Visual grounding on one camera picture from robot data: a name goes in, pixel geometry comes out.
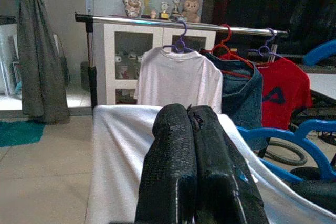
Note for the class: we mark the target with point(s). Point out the tall silver clock trophy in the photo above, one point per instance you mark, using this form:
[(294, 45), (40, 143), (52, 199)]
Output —
[(176, 9)]

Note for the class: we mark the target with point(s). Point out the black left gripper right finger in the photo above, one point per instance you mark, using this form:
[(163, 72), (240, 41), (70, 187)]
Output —
[(223, 190)]

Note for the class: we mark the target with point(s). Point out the grey curtain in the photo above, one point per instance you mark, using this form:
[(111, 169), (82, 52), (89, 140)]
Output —
[(39, 64)]

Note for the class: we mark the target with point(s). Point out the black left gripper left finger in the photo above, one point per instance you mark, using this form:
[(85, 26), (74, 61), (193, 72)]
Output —
[(168, 171)]

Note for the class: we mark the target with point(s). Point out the blue denim garment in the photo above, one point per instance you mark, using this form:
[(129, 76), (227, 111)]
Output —
[(244, 98)]

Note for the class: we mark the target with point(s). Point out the small gold clock trophy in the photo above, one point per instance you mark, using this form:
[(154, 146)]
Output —
[(164, 11)]

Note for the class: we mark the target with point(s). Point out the white t-shirt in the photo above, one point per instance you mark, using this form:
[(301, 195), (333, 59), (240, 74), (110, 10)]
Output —
[(118, 155), (178, 82)]

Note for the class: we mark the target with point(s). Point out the purple plastic hanger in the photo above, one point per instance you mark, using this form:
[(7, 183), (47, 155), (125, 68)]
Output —
[(185, 31), (273, 35)]

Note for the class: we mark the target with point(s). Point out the black chrome clothes rack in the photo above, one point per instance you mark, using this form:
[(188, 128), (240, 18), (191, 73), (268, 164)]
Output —
[(92, 85)]

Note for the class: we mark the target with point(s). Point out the beige plush rabbit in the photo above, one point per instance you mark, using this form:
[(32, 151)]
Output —
[(191, 6)]

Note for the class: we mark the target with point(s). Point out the red plastic hanger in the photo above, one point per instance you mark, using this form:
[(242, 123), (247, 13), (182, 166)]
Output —
[(237, 57)]

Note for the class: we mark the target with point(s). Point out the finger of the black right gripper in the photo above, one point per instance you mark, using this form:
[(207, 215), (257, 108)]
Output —
[(317, 195), (305, 174)]

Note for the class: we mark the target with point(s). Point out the white glass-door cabinet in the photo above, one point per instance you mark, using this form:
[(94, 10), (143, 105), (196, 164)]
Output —
[(109, 58)]

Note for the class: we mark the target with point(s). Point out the teddy bear figurine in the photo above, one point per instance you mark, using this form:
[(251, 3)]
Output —
[(132, 6)]

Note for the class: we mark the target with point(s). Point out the teal floor mat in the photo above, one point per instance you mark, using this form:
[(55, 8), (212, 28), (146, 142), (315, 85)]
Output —
[(18, 133)]

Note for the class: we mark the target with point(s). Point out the blue plastic hanger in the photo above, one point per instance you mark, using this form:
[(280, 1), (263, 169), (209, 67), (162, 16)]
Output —
[(275, 133)]

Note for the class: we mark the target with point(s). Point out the yellow green ornament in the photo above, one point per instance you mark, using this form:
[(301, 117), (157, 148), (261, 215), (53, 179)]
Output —
[(149, 5)]

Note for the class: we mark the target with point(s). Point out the red printed t-shirt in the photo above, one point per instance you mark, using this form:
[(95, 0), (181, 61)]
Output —
[(294, 82)]

